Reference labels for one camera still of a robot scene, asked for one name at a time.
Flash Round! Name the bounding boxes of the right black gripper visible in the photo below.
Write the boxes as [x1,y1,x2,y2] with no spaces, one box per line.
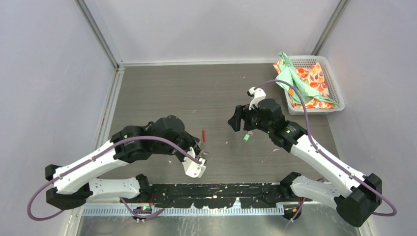
[228,104,273,135]

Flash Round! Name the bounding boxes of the key with green tag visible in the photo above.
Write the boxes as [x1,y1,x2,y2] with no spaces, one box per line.
[243,131,253,142]

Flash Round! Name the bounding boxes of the red handled metal keyring holder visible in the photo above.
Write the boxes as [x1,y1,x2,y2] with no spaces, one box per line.
[199,129,209,157]

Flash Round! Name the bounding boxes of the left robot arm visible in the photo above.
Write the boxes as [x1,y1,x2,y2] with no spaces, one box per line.
[45,116,206,210]

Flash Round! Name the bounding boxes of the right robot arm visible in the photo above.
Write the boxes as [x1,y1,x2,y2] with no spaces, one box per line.
[228,98,382,227]

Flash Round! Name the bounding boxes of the green cloth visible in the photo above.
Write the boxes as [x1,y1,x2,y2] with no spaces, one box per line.
[274,51,339,107]

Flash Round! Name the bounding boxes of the orange patterned cloth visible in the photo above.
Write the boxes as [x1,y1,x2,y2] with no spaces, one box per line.
[273,57,333,110]

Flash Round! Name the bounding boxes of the white plastic basket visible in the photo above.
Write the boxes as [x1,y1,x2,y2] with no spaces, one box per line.
[289,55,345,115]

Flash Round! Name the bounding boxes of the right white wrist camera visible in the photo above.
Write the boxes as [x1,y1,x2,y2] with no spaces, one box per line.
[247,87,266,110]

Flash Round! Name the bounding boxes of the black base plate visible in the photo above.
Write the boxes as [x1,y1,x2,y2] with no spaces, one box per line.
[119,182,313,210]

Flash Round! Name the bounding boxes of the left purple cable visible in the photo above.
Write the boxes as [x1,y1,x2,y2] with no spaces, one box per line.
[27,136,203,222]

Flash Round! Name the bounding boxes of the purple cable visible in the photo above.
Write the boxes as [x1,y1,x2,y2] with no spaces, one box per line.
[27,136,203,222]
[255,80,398,223]

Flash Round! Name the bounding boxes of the aluminium rail frame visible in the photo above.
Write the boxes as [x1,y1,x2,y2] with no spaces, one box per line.
[73,184,365,207]

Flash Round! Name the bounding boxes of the white slotted cable duct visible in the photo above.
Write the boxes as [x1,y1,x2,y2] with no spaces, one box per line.
[81,205,284,217]

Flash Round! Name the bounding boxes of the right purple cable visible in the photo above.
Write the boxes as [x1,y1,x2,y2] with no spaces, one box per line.
[255,80,398,223]

